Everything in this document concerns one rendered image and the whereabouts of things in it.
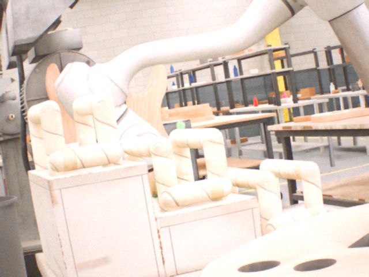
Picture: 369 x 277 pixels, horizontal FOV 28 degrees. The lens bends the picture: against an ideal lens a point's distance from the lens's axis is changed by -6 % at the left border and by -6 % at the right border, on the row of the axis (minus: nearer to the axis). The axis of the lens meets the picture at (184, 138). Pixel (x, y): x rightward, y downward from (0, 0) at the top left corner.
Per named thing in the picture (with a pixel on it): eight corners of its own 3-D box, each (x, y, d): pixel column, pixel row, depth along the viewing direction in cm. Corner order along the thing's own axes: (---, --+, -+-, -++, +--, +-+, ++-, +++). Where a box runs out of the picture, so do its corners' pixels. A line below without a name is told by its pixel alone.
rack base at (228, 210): (119, 251, 135) (110, 202, 135) (204, 235, 141) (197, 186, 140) (166, 277, 110) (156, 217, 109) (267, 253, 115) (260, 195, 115)
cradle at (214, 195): (159, 208, 115) (155, 187, 115) (229, 194, 119) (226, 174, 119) (166, 210, 112) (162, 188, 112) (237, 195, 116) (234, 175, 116)
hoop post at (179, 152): (174, 193, 135) (166, 139, 135) (192, 190, 136) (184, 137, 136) (181, 194, 132) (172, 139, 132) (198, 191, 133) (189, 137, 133)
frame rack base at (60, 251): (43, 265, 131) (25, 171, 130) (121, 251, 136) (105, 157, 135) (71, 295, 105) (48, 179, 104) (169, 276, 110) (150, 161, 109)
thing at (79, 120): (79, 163, 130) (71, 108, 129) (97, 160, 131) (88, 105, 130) (83, 164, 127) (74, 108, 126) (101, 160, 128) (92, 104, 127)
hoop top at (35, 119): (27, 126, 127) (25, 107, 127) (45, 122, 128) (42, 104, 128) (42, 123, 108) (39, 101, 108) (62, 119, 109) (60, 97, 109)
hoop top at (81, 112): (72, 118, 129) (70, 99, 129) (90, 115, 130) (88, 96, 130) (95, 114, 110) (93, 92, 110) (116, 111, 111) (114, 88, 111)
